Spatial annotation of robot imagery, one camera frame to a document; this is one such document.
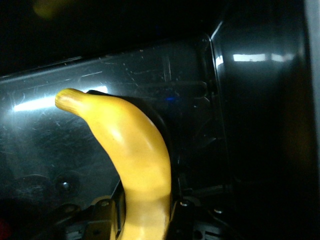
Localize yellow banana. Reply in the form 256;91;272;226
54;87;173;240

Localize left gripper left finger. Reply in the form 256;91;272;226
109;181;126;238

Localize black plastic box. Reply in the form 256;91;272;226
0;0;320;240

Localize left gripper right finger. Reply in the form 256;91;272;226
162;139;182;226

